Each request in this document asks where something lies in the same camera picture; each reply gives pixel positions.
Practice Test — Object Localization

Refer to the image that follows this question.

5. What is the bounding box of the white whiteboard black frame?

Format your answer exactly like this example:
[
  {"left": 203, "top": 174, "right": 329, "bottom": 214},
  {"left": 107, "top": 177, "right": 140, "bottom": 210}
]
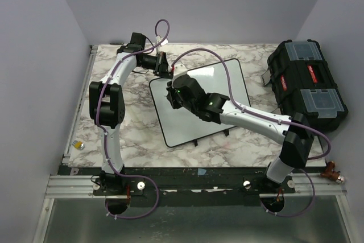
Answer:
[{"left": 149, "top": 58, "right": 250, "bottom": 148}]

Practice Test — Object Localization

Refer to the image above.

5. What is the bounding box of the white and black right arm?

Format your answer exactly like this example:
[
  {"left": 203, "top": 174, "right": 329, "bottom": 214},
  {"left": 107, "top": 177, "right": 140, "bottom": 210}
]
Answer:
[{"left": 166, "top": 74, "right": 315, "bottom": 193}]

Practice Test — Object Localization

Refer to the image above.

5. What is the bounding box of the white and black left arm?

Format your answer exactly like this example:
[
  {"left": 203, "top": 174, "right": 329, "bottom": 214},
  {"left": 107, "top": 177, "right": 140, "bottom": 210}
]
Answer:
[{"left": 89, "top": 32, "right": 172, "bottom": 195}]

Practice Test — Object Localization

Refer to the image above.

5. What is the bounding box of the small yellow grey object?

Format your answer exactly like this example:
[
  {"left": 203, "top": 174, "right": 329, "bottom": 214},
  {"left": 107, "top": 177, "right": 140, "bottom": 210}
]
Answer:
[{"left": 72, "top": 140, "right": 84, "bottom": 150}]

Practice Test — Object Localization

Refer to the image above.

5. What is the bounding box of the black plastic toolbox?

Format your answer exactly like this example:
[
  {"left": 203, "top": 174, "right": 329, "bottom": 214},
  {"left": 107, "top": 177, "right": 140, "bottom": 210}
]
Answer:
[{"left": 267, "top": 39, "right": 348, "bottom": 133}]

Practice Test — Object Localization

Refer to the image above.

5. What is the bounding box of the copper metal connector fitting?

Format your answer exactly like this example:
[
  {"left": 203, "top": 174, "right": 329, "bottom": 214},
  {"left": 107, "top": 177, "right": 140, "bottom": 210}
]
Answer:
[{"left": 320, "top": 161, "right": 345, "bottom": 184}]

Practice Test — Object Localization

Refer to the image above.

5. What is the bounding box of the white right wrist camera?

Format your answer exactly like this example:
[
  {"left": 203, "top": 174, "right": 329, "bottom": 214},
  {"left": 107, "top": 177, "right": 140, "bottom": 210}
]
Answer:
[{"left": 172, "top": 63, "right": 188, "bottom": 77}]

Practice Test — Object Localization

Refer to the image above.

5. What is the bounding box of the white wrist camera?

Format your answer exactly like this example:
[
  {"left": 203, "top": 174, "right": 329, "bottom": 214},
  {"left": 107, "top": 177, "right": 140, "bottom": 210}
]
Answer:
[
  {"left": 155, "top": 35, "right": 169, "bottom": 47},
  {"left": 172, "top": 63, "right": 188, "bottom": 77}
]

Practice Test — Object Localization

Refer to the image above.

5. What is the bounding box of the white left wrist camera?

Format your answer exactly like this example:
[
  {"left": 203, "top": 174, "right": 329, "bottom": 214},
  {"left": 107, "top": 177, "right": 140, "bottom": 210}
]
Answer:
[{"left": 155, "top": 35, "right": 169, "bottom": 47}]

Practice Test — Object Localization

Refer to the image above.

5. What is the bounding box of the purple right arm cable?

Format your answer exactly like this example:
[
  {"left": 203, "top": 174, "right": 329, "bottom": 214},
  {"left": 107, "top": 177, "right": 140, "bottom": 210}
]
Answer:
[{"left": 170, "top": 48, "right": 332, "bottom": 218}]

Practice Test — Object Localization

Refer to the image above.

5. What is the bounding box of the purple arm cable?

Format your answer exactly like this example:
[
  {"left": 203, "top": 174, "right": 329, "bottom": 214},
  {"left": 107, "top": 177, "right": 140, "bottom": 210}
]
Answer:
[
  {"left": 170, "top": 48, "right": 332, "bottom": 218},
  {"left": 95, "top": 19, "right": 173, "bottom": 220}
]

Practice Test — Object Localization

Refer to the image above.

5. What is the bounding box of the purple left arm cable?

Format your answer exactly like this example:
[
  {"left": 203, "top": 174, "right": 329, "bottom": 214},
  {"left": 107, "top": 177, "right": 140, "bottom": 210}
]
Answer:
[{"left": 95, "top": 19, "right": 173, "bottom": 220}]

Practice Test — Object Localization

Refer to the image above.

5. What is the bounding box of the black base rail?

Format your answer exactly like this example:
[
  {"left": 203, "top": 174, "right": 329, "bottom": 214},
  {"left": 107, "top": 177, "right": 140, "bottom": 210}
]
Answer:
[{"left": 93, "top": 167, "right": 295, "bottom": 207}]

